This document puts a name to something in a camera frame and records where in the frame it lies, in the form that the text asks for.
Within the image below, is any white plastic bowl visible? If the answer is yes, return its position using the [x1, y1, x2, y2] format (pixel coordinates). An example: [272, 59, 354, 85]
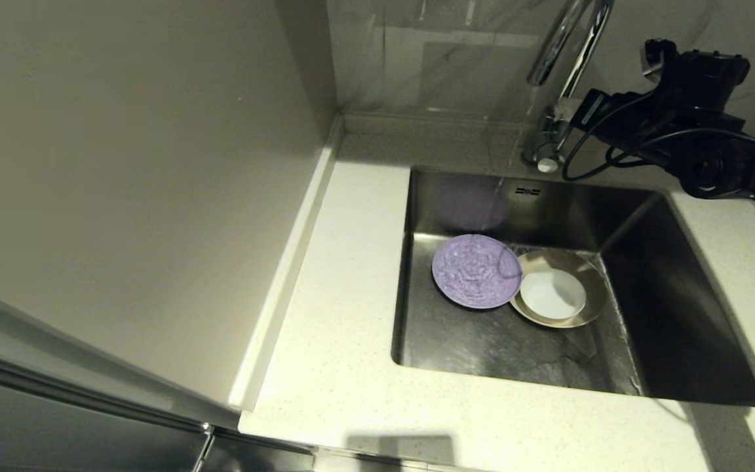
[520, 267, 588, 321]

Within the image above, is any purple plastic plate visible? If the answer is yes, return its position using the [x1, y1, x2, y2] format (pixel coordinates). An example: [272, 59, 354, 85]
[431, 233, 524, 310]

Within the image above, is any beige plastic plate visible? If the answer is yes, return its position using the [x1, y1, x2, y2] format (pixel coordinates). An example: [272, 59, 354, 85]
[510, 248, 610, 329]

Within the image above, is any stainless steel appliance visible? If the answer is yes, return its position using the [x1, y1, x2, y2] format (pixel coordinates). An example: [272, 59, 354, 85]
[0, 270, 316, 472]

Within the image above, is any beige cabinet side panel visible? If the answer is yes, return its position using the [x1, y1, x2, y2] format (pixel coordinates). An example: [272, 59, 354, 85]
[0, 0, 345, 412]

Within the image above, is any stainless steel sink basin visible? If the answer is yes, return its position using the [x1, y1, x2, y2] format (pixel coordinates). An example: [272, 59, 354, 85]
[391, 165, 755, 408]

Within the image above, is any chrome gooseneck faucet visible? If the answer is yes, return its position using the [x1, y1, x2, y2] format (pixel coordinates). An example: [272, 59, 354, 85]
[522, 0, 616, 174]

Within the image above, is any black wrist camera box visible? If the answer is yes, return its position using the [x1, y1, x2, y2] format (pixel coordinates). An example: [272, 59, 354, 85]
[575, 89, 614, 138]

